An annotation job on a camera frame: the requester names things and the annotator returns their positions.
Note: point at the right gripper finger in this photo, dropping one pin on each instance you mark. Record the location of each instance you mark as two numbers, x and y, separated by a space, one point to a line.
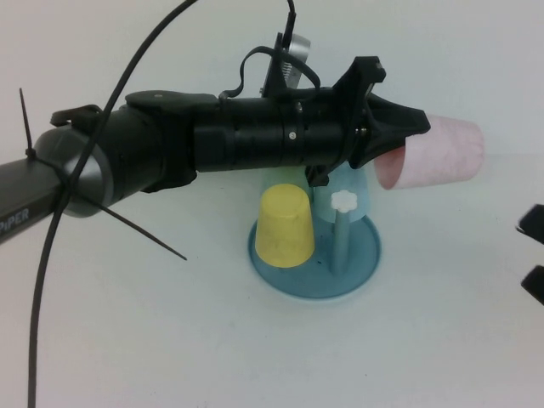
535 225
536 285

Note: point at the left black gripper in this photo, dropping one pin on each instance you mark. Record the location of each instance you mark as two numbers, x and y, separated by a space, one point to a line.
327 132

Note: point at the pink plastic cup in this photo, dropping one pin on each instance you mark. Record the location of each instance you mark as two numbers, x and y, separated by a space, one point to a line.
446 153

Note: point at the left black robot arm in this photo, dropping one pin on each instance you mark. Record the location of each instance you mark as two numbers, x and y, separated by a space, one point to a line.
149 144

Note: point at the light blue plastic cup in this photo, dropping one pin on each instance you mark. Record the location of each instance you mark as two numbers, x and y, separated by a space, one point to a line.
357 191

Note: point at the yellow plastic cup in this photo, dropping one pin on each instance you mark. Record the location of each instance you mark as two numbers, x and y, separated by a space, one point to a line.
285 229

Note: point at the blue cup stand tray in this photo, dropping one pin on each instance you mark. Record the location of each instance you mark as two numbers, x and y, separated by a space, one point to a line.
297 282

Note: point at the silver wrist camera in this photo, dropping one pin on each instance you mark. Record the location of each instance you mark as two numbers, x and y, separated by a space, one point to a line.
297 55

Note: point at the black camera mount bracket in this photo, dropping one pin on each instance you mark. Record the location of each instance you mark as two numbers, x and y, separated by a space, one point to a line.
274 81

